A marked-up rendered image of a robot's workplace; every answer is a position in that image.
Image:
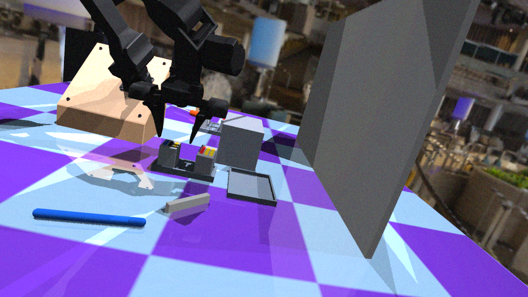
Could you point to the orange-handled screwdriver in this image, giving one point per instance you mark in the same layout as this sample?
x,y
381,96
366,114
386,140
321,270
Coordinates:
x,y
192,112

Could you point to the blue rod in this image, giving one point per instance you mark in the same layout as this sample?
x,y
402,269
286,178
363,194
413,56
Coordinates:
x,y
88,217

